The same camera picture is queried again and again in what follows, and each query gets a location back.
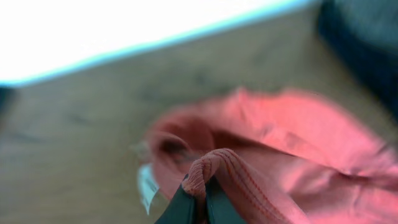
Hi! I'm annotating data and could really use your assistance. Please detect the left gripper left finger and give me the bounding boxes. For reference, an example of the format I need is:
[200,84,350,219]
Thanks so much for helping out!
[155,183,197,224]

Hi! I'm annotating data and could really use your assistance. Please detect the red orange t-shirt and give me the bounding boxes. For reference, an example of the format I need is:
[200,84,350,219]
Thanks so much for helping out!
[146,90,397,223]

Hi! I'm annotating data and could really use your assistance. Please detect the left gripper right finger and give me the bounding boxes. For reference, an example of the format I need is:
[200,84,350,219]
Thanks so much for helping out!
[206,177,246,224]

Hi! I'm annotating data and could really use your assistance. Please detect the folded dark blue jeans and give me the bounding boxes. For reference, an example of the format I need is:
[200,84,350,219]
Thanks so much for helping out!
[317,0,397,118]

